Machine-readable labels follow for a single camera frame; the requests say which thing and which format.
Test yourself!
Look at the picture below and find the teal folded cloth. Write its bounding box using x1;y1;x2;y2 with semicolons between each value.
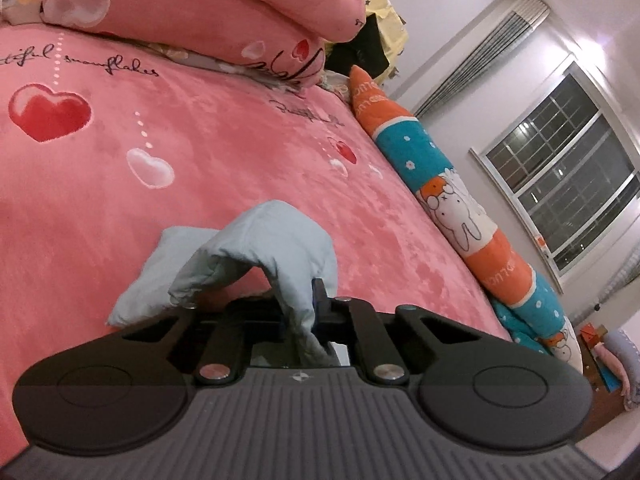
597;360;626;394

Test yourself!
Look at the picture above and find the wooden cabinet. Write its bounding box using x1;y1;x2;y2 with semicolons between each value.
577;325;626;392

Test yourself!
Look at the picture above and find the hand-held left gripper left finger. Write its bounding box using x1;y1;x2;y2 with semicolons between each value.
122;296;287;387

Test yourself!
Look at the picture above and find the barred window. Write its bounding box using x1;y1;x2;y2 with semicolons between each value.
470;57;640;281

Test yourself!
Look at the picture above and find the pink heart print bed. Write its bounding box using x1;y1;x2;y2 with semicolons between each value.
0;22;516;461

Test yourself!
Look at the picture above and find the light blue down jacket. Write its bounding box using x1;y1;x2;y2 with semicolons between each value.
106;200;341;366

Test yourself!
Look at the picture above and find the grey curtain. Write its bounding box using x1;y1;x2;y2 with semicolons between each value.
412;0;551;118
572;240;640;323

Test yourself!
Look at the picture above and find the yellow star print cloth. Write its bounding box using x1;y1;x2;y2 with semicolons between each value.
360;0;407;86

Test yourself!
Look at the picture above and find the pink folded quilt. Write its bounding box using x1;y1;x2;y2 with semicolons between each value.
0;0;368;92

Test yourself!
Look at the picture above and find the long orange teal bolster pillow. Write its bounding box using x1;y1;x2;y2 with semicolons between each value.
347;65;588;376

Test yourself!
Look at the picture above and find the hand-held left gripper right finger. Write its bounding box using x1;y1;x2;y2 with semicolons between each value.
310;279;483;387

